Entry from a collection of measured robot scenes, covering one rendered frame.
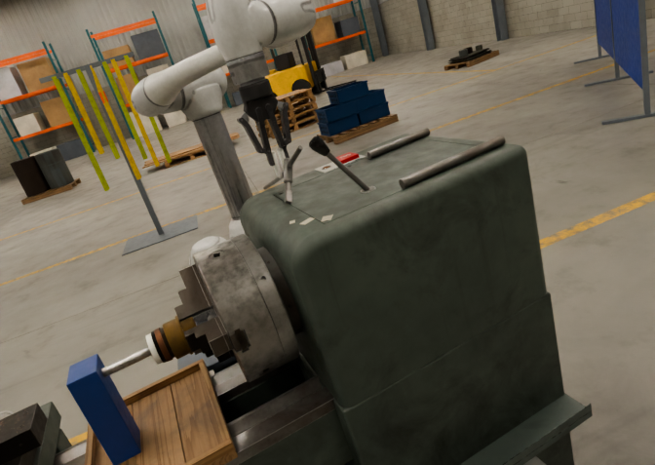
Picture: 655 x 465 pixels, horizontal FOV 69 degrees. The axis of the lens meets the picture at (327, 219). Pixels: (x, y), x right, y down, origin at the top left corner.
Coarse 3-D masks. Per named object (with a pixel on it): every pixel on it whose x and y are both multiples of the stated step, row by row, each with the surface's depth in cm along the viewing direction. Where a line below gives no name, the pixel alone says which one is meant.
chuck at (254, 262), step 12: (240, 240) 106; (240, 252) 102; (252, 252) 101; (252, 264) 99; (264, 264) 100; (252, 276) 98; (264, 276) 98; (264, 288) 97; (276, 288) 98; (264, 300) 97; (276, 300) 98; (276, 312) 97; (276, 324) 98; (288, 324) 99; (288, 336) 100; (288, 348) 101; (288, 360) 105
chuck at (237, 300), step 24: (216, 264) 100; (240, 264) 100; (216, 288) 96; (240, 288) 97; (216, 312) 114; (240, 312) 95; (264, 312) 97; (264, 336) 97; (240, 360) 96; (264, 360) 100
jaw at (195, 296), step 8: (184, 272) 109; (192, 272) 110; (184, 280) 109; (192, 280) 109; (200, 280) 109; (192, 288) 109; (200, 288) 109; (184, 296) 108; (192, 296) 108; (200, 296) 108; (208, 296) 108; (184, 304) 107; (192, 304) 107; (200, 304) 108; (208, 304) 108; (176, 312) 106; (184, 312) 106; (192, 312) 107; (200, 312) 109
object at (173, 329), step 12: (168, 324) 104; (180, 324) 105; (192, 324) 105; (156, 336) 102; (168, 336) 102; (180, 336) 103; (156, 348) 101; (168, 348) 102; (180, 348) 103; (168, 360) 103
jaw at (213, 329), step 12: (204, 324) 104; (216, 324) 102; (192, 336) 101; (204, 336) 99; (216, 336) 96; (228, 336) 96; (240, 336) 96; (192, 348) 102; (204, 348) 100; (216, 348) 96; (228, 348) 97; (240, 348) 96
